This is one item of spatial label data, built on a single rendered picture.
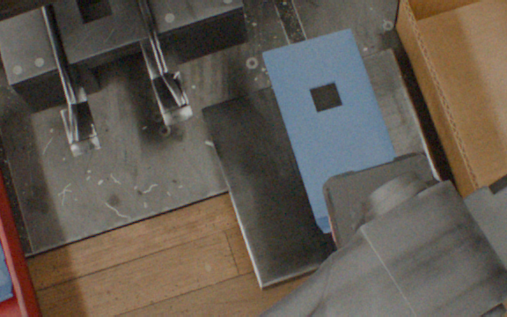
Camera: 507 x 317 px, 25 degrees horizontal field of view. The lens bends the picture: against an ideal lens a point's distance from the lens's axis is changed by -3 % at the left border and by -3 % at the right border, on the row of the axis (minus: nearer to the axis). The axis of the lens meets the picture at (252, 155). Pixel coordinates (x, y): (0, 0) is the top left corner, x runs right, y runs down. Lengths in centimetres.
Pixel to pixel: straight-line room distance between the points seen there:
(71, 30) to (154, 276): 22
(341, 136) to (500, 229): 26
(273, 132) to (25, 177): 22
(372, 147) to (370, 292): 32
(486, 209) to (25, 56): 46
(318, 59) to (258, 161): 13
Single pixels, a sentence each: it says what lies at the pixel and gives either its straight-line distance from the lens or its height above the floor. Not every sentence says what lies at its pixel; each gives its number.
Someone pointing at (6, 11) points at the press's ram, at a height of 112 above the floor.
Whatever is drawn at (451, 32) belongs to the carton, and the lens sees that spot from 103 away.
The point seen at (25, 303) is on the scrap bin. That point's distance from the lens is 94.
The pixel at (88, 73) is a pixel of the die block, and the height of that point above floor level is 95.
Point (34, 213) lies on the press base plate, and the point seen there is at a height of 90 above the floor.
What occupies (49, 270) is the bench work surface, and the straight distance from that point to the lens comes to 100.
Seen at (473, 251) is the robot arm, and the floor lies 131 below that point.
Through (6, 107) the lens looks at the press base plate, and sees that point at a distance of 104.
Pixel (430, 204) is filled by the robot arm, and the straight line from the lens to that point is 57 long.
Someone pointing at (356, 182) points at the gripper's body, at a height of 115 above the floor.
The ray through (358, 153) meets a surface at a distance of 86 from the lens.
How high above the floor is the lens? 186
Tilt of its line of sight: 75 degrees down
